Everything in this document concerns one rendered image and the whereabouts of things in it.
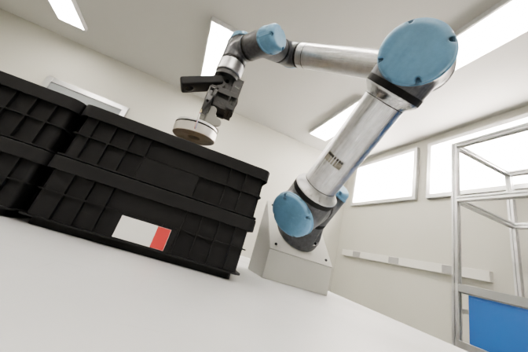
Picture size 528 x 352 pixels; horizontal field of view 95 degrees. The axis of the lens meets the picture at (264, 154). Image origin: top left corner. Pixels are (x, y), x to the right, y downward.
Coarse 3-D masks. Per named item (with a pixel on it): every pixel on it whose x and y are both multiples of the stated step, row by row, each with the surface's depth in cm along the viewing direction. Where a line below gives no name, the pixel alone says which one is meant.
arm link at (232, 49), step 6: (234, 36) 72; (240, 36) 69; (228, 42) 72; (234, 42) 70; (228, 48) 70; (234, 48) 70; (222, 54) 71; (228, 54) 69; (234, 54) 69; (240, 54) 70; (240, 60) 70; (246, 60) 72
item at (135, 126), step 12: (96, 108) 47; (108, 120) 47; (120, 120) 48; (132, 120) 48; (144, 132) 48; (156, 132) 49; (168, 144) 49; (180, 144) 50; (192, 144) 51; (204, 156) 50; (216, 156) 51; (228, 156) 52; (240, 168) 52; (252, 168) 53; (264, 180) 53
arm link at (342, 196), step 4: (344, 188) 73; (340, 192) 68; (344, 192) 69; (348, 192) 72; (336, 196) 68; (340, 196) 68; (344, 196) 68; (348, 196) 71; (336, 200) 68; (340, 200) 69; (344, 200) 70; (336, 204) 69; (340, 204) 70; (332, 208) 67; (336, 208) 70; (332, 212) 68; (332, 216) 73; (328, 220) 73; (324, 224) 74
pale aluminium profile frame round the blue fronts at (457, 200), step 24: (456, 144) 198; (456, 168) 190; (456, 192) 183; (504, 192) 155; (456, 216) 176; (456, 240) 170; (456, 264) 165; (456, 288) 159; (456, 312) 154; (456, 336) 150
